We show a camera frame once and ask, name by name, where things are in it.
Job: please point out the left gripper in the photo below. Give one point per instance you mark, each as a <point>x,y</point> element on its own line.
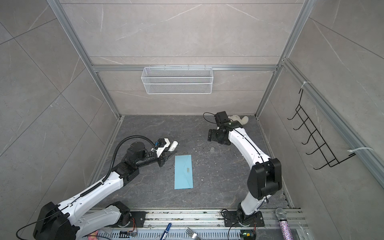
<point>163,158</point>

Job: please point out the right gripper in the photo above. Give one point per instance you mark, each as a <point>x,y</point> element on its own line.
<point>212,136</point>

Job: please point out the light blue envelope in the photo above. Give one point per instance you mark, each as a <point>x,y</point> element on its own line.
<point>183,172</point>

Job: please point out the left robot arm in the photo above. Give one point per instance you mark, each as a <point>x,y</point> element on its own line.
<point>70,220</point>

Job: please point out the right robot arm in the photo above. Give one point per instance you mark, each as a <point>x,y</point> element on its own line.
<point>265,178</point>

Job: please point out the white plush teddy bear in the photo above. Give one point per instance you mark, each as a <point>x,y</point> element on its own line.
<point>242,120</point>

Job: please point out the blue marker pen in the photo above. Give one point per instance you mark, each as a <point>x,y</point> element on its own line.
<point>166,232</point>

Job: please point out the silver fork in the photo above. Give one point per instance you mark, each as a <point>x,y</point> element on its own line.
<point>192,234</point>

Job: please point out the glitter pink microphone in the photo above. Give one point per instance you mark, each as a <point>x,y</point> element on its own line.
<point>281,215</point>

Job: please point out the pink small object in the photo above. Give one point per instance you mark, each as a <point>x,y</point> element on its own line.
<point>93,236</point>

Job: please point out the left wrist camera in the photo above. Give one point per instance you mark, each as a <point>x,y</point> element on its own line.
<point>160,146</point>

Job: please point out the white wire mesh basket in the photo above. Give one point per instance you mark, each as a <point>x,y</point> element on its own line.
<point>177,80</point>

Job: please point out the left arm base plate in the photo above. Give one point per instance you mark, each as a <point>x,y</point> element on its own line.
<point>135,218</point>

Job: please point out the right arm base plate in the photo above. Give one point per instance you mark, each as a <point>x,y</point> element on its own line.
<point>233,219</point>

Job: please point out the black wire hook rack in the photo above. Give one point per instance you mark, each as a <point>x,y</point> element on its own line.
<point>315,136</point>

